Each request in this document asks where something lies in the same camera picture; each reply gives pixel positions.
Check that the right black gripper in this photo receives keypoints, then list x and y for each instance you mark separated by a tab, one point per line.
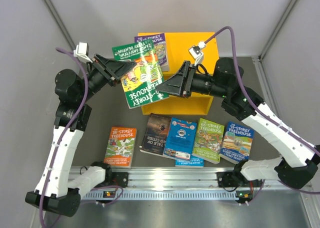
180	84

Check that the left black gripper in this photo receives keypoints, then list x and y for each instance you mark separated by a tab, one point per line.
112	70

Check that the green 104-Storey Treehouse book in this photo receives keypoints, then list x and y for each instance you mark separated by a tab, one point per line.
139	84

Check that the purple 52-Storey Treehouse book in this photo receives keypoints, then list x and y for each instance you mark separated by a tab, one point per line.
159	42

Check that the blue back-cover book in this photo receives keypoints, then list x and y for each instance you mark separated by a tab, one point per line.
180	140

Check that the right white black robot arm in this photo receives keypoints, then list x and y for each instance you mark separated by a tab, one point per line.
298	161

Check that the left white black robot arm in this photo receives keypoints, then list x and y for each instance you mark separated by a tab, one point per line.
55	193

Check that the dark Tale of Two Cities book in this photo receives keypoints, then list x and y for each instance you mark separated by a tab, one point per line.
155	135

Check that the lime 65-Storey Treehouse book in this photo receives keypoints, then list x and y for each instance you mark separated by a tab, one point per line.
208	141

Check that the orange 78-Storey Treehouse book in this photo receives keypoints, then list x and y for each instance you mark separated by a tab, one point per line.
120	147

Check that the light blue 26-Storey Treehouse book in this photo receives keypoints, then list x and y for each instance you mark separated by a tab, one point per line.
193	163

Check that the blue 91-Storey Treehouse book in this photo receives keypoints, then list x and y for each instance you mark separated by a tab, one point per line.
237	143

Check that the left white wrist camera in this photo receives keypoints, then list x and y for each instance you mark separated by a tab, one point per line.
81	52

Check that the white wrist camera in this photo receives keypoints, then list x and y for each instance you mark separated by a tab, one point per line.
81	52
196	52

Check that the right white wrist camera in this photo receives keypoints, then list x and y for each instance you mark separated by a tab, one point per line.
196	52

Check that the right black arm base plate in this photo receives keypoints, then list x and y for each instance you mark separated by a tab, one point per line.
229	181

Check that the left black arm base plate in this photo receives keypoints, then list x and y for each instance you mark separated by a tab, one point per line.
118	179

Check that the aluminium mounting rail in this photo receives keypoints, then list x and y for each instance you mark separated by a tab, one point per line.
175	178

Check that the slotted grey cable duct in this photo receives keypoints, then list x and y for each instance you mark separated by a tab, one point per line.
130	195

